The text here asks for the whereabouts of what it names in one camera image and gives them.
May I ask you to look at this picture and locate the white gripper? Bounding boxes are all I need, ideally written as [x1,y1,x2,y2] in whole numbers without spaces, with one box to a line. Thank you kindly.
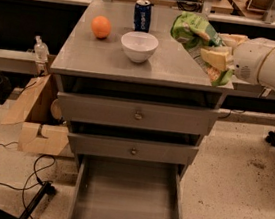
[200,33,275,85]

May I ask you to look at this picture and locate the green rice chip bag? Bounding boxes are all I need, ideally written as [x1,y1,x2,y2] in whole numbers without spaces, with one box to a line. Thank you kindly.
[170,12,233,87]

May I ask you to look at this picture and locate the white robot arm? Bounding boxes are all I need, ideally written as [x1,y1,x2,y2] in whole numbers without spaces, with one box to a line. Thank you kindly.
[200,34,275,91]

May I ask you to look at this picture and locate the grey drawer cabinet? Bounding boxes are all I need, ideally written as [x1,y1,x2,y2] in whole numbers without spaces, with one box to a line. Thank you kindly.
[51,0,228,177]

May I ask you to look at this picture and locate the grey top drawer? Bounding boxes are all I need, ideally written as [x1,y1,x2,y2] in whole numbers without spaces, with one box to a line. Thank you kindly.
[58,92,219,136]

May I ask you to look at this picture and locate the grey middle drawer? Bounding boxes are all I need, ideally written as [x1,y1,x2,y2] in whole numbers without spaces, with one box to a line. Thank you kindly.
[68,133,199,165]

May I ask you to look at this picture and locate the grey open bottom drawer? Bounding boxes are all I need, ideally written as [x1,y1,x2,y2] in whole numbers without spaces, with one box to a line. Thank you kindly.
[68,156,183,219]

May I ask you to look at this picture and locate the white bowl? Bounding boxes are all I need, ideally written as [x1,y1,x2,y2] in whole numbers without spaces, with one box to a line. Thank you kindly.
[120,31,159,63]

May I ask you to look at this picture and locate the blue pepsi can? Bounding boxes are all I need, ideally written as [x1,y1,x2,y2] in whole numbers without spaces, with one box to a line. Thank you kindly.
[133,0,152,32]

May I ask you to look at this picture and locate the orange fruit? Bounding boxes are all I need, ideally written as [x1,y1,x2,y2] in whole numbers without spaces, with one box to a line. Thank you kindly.
[91,16,111,39]

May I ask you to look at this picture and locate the clear sanitizer bottle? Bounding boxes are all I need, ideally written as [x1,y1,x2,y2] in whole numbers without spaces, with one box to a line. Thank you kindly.
[34,36,49,62]

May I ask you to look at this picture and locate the cardboard box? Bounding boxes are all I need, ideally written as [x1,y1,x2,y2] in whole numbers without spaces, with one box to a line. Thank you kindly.
[2,75,71,157]

